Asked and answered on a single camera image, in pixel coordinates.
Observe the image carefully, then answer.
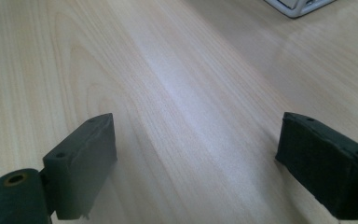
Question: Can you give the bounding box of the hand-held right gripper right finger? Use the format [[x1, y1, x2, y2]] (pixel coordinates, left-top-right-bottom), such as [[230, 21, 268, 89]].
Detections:
[[275, 111, 358, 221]]

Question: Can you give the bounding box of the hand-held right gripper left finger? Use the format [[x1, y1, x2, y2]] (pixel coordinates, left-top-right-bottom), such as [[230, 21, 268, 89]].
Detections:
[[42, 112, 118, 221]]

